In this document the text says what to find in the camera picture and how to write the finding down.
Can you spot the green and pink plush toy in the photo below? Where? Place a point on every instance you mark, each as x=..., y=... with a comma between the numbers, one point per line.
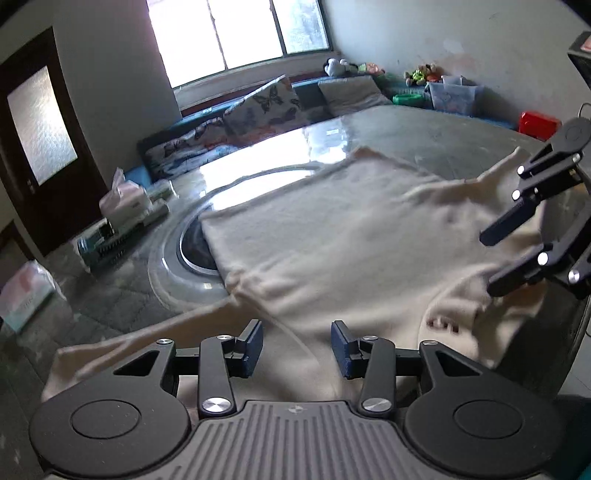
x=371, y=69

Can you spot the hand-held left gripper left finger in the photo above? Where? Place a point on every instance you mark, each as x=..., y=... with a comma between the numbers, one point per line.
x=254, y=350

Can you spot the dark wooden door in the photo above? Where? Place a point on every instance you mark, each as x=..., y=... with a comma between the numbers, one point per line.
x=83, y=175

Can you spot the dark box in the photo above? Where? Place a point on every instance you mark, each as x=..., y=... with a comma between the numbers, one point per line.
x=581, y=60

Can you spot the green packet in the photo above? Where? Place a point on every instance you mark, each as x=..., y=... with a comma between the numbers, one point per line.
x=160, y=191

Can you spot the clear plastic storage box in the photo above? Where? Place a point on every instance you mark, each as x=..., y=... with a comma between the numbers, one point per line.
x=455, y=97

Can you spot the red plastic stool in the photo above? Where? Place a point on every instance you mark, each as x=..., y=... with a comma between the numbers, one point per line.
x=538, y=124

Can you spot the blue sofa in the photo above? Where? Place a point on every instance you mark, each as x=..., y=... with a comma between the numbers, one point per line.
x=314, y=94

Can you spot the window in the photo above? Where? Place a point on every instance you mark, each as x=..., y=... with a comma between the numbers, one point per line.
x=240, y=32

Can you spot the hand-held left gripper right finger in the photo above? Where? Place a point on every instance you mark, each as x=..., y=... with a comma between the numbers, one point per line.
x=341, y=353

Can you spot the grey quilted table cover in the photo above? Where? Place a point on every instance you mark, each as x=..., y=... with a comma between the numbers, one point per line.
x=438, y=138

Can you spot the panda plush toy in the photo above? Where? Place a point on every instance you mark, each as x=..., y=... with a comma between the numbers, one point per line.
x=336, y=67

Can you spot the pile of small plush toys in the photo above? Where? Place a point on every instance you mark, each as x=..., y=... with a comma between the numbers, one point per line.
x=422, y=74

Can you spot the grey pillow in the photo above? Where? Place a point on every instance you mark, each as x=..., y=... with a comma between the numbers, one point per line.
x=353, y=94

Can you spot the pink tissue pack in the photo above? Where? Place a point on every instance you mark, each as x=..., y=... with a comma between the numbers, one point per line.
x=124, y=196

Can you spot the large pastel tissue pack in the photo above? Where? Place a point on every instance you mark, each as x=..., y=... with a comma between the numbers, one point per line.
x=25, y=295

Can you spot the white flat box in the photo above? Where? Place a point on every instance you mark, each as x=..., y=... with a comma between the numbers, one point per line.
x=138, y=219

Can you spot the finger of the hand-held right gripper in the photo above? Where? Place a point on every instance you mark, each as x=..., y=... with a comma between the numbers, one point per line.
x=515, y=273
x=505, y=227

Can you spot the green plastic basin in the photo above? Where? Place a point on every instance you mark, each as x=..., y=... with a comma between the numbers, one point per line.
x=408, y=99

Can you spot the round black induction cooktop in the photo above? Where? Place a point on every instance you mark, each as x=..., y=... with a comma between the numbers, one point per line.
x=196, y=251

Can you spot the cream long-sleeve sweater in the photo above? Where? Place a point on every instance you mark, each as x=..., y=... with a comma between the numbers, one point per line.
x=346, y=240

